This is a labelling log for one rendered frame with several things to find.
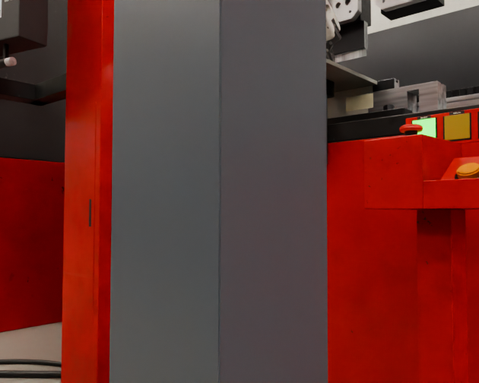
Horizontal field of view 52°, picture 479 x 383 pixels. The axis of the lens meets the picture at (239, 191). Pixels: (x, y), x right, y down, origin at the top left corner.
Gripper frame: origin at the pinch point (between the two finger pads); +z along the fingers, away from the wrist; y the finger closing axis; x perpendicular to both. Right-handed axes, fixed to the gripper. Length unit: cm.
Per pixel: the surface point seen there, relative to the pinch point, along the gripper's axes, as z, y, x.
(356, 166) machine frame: 19.4, -11.2, 23.9
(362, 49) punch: 3.2, -5.2, -9.1
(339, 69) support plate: -1.5, -9.8, 13.4
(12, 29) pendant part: -42, 97, 19
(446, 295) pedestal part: 23, -40, 58
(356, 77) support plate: 4.0, -9.7, 6.8
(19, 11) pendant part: -46, 94, 14
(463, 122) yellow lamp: 7, -40, 31
